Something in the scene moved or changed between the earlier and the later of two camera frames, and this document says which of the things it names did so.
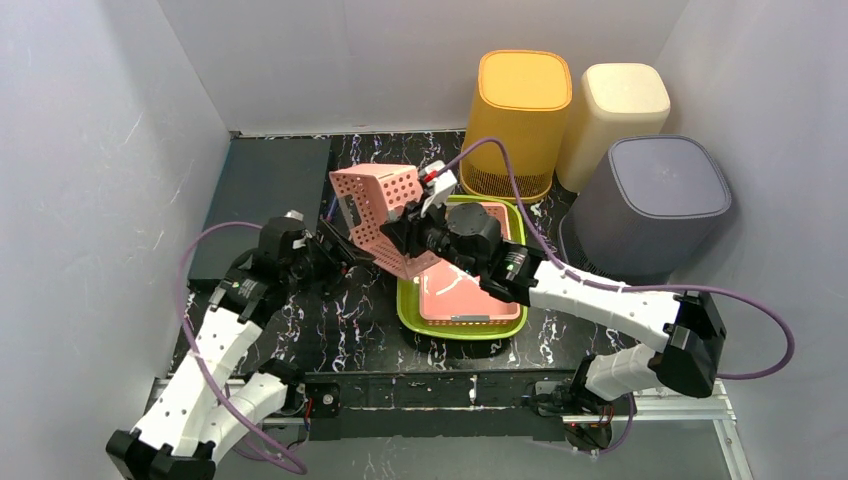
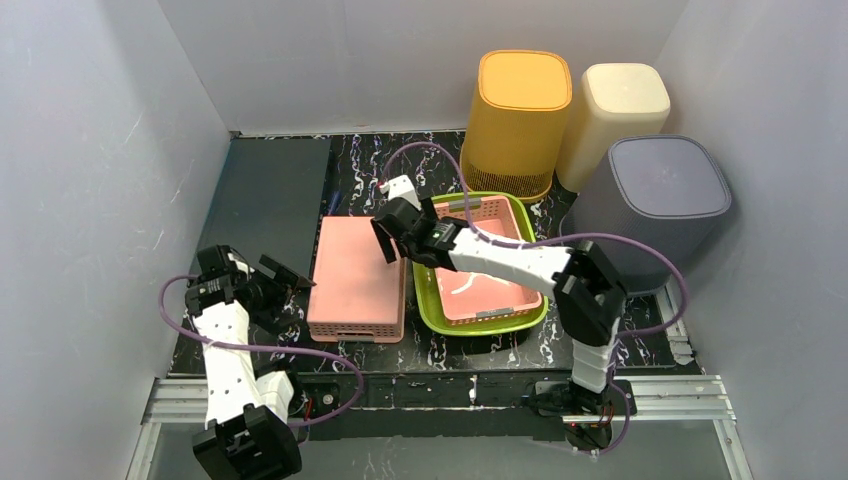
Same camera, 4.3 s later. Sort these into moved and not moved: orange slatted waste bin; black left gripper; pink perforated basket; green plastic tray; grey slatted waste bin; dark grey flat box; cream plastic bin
Moved: green plastic tray; black left gripper; pink perforated basket
Not moved: dark grey flat box; cream plastic bin; orange slatted waste bin; grey slatted waste bin
